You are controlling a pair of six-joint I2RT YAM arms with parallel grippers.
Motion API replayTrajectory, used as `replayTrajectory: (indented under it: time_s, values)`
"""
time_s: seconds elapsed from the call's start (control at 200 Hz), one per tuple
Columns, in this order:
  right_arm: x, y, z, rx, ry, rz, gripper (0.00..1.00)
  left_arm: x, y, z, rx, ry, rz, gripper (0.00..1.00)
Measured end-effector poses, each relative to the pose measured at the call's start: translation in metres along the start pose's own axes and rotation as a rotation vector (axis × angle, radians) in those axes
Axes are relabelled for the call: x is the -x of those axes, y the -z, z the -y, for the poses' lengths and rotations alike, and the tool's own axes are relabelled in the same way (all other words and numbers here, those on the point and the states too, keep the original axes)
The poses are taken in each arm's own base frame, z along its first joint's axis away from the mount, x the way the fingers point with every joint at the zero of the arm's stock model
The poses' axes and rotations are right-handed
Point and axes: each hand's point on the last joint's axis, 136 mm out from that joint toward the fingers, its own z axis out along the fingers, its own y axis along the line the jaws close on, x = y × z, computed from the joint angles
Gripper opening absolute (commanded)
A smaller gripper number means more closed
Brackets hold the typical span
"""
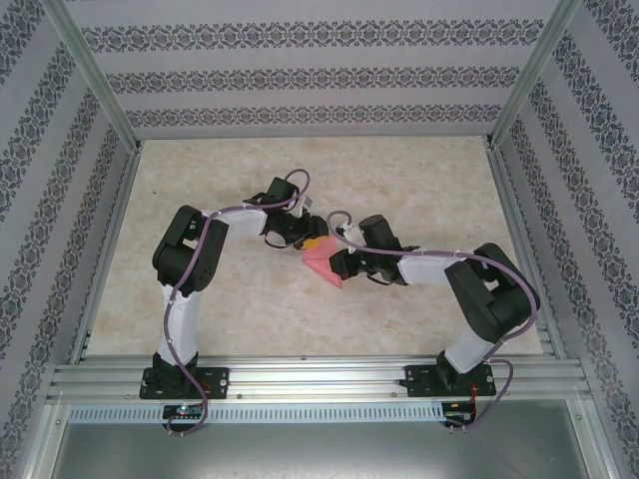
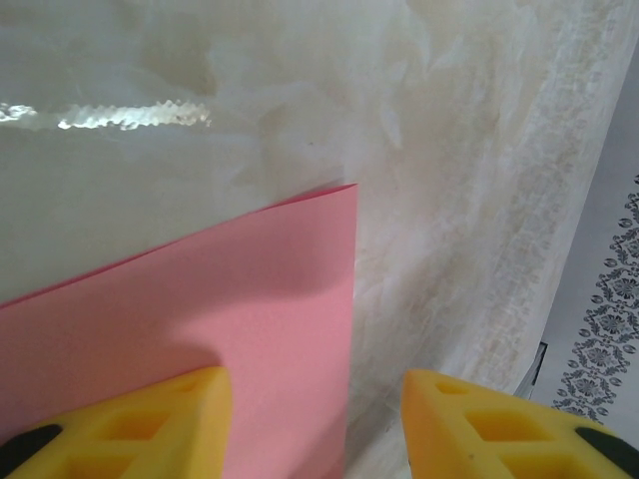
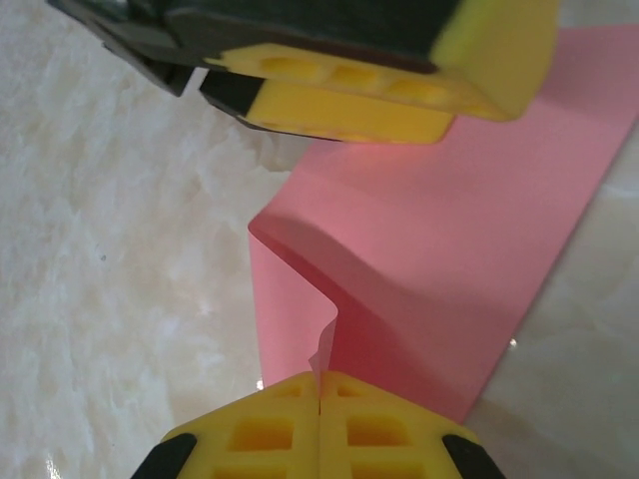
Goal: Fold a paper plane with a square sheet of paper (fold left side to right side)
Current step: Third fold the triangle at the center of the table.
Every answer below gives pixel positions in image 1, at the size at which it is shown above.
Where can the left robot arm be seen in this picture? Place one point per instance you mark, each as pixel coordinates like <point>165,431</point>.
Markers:
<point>190,254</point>

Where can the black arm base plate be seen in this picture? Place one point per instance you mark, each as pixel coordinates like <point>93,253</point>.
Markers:
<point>217,381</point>
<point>419,381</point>

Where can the small controller board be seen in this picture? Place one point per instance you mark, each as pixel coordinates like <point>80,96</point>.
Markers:
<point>456,411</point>
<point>184,411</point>

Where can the aluminium mounting rail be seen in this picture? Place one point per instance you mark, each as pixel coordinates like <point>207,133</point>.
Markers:
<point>319,374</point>

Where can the aluminium frame post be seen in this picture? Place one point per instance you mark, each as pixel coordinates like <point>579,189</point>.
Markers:
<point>529,75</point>
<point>93,75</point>

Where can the grey metal shelf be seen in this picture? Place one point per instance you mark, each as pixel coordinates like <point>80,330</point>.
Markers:
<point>319,454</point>

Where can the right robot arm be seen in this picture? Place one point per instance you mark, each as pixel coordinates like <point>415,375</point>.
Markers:
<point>494,299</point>

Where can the pink paper sheet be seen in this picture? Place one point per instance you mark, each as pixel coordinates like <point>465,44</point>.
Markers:
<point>317,259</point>

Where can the aluminium side rail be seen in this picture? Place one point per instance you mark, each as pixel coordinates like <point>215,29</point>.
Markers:
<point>108,249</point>
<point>509,199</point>

